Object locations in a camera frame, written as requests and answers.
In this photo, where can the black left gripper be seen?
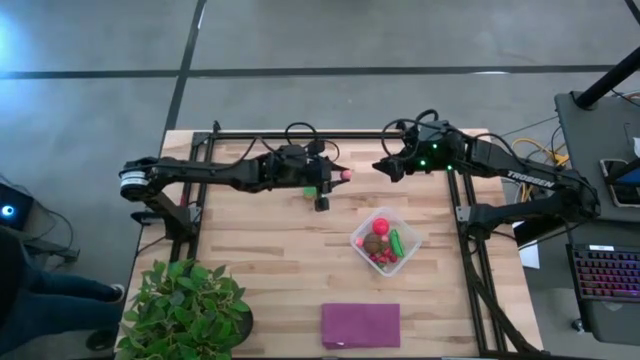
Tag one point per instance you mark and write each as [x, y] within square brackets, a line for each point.
[295, 170]

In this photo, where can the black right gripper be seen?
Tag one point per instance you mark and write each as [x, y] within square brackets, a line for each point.
[435, 150]

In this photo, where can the small pink toy ball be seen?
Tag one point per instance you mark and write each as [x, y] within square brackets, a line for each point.
[346, 175]

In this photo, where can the green toy pea pod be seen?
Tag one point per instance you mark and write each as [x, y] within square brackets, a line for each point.
[396, 243]

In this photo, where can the brown toy kiwi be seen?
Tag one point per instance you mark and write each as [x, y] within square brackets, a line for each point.
[372, 244]

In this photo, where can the red toy strawberry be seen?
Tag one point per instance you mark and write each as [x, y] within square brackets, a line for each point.
[393, 258]
[383, 259]

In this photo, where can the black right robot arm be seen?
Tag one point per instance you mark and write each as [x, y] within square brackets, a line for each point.
[525, 175]

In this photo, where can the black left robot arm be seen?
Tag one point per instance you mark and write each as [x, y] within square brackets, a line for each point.
[200, 172]

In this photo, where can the clear plastic tupperware container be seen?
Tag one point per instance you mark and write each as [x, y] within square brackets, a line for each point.
[410, 235]

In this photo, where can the purple folded cloth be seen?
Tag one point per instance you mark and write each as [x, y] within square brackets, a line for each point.
[360, 325]

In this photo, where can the white paper sheet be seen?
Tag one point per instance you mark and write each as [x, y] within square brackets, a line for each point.
[530, 255]

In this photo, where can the grey desk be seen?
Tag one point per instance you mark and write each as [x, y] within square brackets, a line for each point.
[590, 150]

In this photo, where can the potted green plant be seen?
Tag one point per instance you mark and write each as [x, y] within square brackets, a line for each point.
[185, 310]

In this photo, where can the black pole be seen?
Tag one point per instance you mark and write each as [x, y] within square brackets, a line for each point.
[605, 80]

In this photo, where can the smartphone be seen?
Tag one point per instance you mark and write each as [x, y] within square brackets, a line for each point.
[625, 197]

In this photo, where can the keyboard with lit keys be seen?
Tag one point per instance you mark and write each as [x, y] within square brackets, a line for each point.
[605, 272]

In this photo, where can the grey metal stand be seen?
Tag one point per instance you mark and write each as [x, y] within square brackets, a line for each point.
[65, 252]

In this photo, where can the person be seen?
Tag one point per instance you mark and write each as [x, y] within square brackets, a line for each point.
[50, 305]

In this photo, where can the black device with blue light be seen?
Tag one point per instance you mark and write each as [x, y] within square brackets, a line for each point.
[15, 205]

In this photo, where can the black aluminium table frame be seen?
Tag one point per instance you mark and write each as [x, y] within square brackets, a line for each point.
[240, 135]

